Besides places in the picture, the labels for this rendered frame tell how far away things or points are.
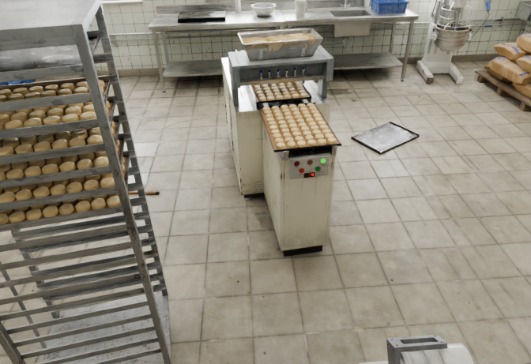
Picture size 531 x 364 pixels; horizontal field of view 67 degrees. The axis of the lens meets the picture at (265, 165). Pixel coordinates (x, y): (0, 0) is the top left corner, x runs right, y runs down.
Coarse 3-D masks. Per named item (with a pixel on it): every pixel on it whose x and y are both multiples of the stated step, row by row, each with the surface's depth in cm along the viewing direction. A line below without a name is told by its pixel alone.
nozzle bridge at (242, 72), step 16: (320, 48) 301; (240, 64) 275; (256, 64) 274; (272, 64) 275; (288, 64) 277; (304, 64) 288; (320, 64) 290; (240, 80) 286; (256, 80) 285; (272, 80) 285; (288, 80) 287; (304, 80) 289; (320, 80) 306
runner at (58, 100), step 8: (56, 96) 123; (64, 96) 124; (72, 96) 124; (80, 96) 125; (88, 96) 125; (104, 96) 129; (0, 104) 120; (8, 104) 121; (16, 104) 121; (24, 104) 122; (32, 104) 123; (40, 104) 123; (48, 104) 124; (56, 104) 124; (64, 104) 125
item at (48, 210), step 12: (48, 204) 152; (60, 204) 155; (72, 204) 155; (84, 204) 151; (96, 204) 151; (108, 204) 152; (0, 216) 146; (12, 216) 146; (24, 216) 148; (36, 216) 147; (48, 216) 148
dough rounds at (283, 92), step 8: (256, 88) 305; (264, 88) 304; (272, 88) 305; (280, 88) 306; (288, 88) 306; (296, 88) 307; (256, 96) 297; (264, 96) 294; (272, 96) 291; (280, 96) 291; (288, 96) 291; (296, 96) 291; (304, 96) 292
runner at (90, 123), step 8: (88, 120) 129; (96, 120) 130; (16, 128) 125; (24, 128) 126; (32, 128) 126; (40, 128) 127; (48, 128) 128; (56, 128) 128; (64, 128) 129; (72, 128) 129; (80, 128) 130; (88, 128) 131; (0, 136) 125; (8, 136) 126; (16, 136) 126; (24, 136) 127
